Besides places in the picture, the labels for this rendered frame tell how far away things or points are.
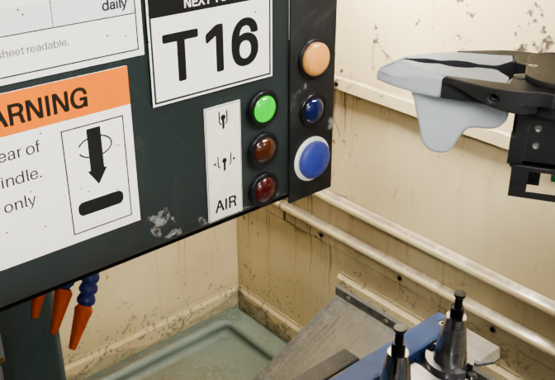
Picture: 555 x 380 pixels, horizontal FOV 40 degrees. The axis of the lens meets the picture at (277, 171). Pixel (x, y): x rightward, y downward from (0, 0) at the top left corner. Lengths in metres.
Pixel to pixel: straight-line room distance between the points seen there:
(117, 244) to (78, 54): 0.13
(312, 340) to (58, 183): 1.32
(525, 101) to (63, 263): 0.30
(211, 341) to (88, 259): 1.61
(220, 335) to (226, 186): 1.59
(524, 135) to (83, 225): 0.29
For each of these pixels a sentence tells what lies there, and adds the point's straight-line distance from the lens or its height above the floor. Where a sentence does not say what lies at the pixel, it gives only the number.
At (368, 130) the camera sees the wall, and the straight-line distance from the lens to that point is 1.57.
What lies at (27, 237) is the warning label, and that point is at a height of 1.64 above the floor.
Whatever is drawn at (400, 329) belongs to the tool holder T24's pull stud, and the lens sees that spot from 0.92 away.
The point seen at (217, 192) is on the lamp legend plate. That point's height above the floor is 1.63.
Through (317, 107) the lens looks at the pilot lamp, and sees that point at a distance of 0.57.
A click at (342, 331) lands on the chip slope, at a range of 1.74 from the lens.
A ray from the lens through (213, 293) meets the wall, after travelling 2.11.
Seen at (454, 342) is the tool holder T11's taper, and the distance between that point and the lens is 1.01.
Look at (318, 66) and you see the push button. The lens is 0.56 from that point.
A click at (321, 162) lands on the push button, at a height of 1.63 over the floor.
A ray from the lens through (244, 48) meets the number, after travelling 0.52.
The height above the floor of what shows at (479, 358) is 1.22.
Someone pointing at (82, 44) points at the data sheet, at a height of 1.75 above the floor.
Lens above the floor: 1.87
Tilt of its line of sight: 25 degrees down
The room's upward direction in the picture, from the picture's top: straight up
